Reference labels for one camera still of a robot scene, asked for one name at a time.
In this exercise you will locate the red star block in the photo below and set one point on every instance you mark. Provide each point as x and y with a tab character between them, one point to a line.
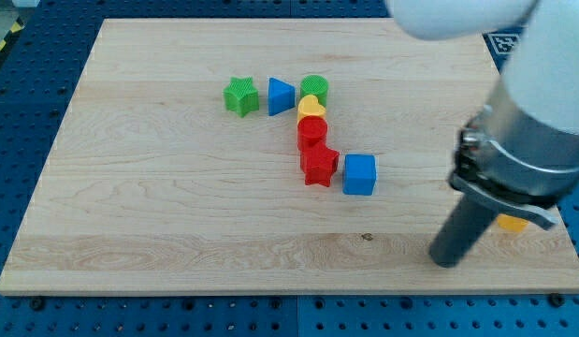
319	163

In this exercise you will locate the yellow hexagon block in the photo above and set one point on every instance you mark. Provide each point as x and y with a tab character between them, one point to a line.
511	223

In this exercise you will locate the green star block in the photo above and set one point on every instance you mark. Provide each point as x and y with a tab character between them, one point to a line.
241	96

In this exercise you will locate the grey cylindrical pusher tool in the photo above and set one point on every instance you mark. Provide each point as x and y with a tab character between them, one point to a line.
459	231

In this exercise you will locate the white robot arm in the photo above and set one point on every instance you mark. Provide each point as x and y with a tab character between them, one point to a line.
540	76

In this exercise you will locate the green cylinder block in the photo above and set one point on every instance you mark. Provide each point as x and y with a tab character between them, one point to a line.
316	85

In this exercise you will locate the silver clamp bracket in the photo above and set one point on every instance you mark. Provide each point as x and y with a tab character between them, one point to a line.
510	162

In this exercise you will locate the yellow heart block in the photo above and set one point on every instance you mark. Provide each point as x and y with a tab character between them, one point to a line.
309	105

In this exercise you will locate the blue cube block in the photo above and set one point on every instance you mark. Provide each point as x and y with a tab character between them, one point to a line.
359	174

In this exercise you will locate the wooden board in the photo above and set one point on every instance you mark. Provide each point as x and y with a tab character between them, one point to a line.
153	188

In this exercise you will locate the red cylinder block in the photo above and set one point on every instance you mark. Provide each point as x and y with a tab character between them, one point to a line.
311	130

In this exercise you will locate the black white fiducial marker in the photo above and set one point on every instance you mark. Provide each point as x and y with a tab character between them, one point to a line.
502	43

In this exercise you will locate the blue triangle block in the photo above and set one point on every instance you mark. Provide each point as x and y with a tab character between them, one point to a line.
281	96

